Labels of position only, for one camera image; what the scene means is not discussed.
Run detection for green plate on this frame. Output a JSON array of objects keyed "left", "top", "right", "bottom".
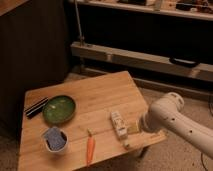
[{"left": 42, "top": 95, "right": 76, "bottom": 125}]

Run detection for white bottle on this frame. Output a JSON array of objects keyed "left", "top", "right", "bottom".
[{"left": 110, "top": 111, "right": 130, "bottom": 149}]

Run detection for blue sponge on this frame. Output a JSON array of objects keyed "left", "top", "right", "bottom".
[{"left": 44, "top": 127, "right": 66, "bottom": 151}]

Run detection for metal pole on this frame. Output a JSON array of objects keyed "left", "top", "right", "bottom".
[{"left": 74, "top": 0, "right": 85, "bottom": 46}]

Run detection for wooden table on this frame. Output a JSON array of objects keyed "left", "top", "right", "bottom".
[{"left": 18, "top": 71, "right": 166, "bottom": 171}]

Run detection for white cup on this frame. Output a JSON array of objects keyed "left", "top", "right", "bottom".
[{"left": 42, "top": 127, "right": 68, "bottom": 155}]

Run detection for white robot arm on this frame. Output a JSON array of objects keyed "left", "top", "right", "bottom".
[{"left": 128, "top": 92, "right": 213, "bottom": 159}]

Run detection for orange carrot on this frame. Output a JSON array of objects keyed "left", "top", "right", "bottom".
[{"left": 86, "top": 130, "right": 96, "bottom": 166}]

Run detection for black cable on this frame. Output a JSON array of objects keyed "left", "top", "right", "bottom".
[{"left": 200, "top": 152, "right": 213, "bottom": 171}]

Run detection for grey metal beam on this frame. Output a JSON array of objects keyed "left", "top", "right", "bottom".
[{"left": 71, "top": 42, "right": 213, "bottom": 82}]

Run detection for black handle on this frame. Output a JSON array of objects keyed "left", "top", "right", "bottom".
[{"left": 169, "top": 58, "right": 200, "bottom": 68}]

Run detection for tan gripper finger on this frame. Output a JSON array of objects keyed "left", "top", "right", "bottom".
[{"left": 127, "top": 121, "right": 140, "bottom": 134}]

